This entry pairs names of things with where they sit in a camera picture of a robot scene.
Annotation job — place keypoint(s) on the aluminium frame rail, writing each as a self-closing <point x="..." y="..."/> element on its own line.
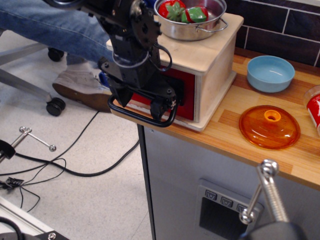
<point x="33" y="228"/>

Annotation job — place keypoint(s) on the silver clamp screw left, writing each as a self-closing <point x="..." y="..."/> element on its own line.
<point x="8" y="150"/>

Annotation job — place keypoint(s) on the person leg in jeans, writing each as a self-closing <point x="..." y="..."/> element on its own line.
<point x="71" y="31"/>

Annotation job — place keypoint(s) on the black metal drawer handle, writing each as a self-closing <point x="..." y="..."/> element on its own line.
<point x="164" y="122"/>

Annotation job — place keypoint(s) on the black chair caster back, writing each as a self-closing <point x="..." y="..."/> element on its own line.
<point x="55" y="54"/>

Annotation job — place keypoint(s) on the grey sneaker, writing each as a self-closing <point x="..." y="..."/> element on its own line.
<point x="79" y="84"/>

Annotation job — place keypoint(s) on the black chair caster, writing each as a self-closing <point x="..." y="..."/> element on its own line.
<point x="55" y="106"/>
<point x="55" y="54"/>

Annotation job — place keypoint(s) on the office chair base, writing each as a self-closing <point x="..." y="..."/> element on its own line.
<point x="16" y="82"/>

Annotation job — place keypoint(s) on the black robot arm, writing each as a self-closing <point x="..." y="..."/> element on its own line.
<point x="130" y="25"/>

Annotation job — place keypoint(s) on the silver clamp screw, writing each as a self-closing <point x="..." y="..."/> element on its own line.
<point x="8" y="150"/>
<point x="281" y="228"/>

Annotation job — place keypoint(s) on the grey toy kitchen cabinet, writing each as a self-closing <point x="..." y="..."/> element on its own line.
<point x="196" y="182"/>

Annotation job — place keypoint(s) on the light wooden box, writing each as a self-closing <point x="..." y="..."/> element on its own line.
<point x="210" y="60"/>

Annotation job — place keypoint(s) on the red front wooden drawer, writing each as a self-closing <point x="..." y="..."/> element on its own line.
<point x="186" y="110"/>

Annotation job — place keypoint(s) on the red white cup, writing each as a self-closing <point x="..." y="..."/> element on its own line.
<point x="311" y="101"/>

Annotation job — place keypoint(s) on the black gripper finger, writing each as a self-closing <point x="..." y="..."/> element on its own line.
<point x="159" y="106"/>
<point x="121" y="93"/>

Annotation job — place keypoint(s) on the silver clamp screw right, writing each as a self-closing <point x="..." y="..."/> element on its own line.
<point x="281" y="228"/>

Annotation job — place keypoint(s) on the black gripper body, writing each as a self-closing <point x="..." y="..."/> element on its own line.
<point x="145" y="80"/>

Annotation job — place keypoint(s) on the blue object behind box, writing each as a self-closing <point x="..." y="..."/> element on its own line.
<point x="103" y="78"/>

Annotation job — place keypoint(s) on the orange transparent lid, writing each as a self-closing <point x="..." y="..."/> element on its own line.
<point x="269" y="127"/>

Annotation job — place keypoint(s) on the red green toy vegetable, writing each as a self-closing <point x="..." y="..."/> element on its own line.
<point x="196" y="14"/>

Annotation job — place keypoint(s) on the red toy strawberry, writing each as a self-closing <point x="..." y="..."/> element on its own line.
<point x="172" y="10"/>

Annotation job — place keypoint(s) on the black chair caster front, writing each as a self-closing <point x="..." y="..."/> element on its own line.
<point x="55" y="106"/>

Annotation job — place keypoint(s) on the steel pot with handles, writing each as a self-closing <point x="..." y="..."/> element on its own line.
<point x="194" y="31"/>

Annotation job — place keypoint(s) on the light blue bowl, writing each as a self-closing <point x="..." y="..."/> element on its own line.
<point x="269" y="74"/>

